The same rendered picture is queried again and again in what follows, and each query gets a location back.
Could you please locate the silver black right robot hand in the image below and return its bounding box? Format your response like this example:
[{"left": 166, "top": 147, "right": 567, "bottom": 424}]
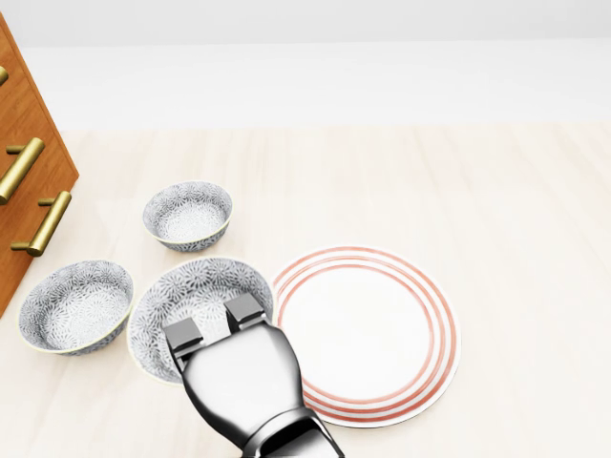
[{"left": 163, "top": 292, "right": 307, "bottom": 450}]

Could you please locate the large grey patterned bowl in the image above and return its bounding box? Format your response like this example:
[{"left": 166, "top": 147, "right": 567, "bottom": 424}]
[{"left": 126, "top": 257, "right": 276, "bottom": 386}]

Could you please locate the white plate with red rings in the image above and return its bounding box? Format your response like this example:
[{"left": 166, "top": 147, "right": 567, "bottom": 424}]
[{"left": 271, "top": 244, "right": 463, "bottom": 429}]

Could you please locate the small grey patterned bowl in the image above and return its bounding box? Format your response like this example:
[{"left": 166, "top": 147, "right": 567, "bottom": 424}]
[{"left": 141, "top": 179, "right": 234, "bottom": 254}]

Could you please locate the medium grey patterned bowl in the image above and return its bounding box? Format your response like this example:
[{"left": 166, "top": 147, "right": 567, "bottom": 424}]
[{"left": 17, "top": 259, "right": 136, "bottom": 357}]

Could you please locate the wooden cabinet drawer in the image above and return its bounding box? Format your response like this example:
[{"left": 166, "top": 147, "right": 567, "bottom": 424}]
[
  {"left": 0, "top": 28, "right": 38, "bottom": 144},
  {"left": 0, "top": 142, "right": 80, "bottom": 316},
  {"left": 0, "top": 88, "right": 62, "bottom": 249}
]

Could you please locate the wooden cabinet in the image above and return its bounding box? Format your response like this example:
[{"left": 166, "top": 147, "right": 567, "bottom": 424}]
[{"left": 0, "top": 12, "right": 81, "bottom": 319}]

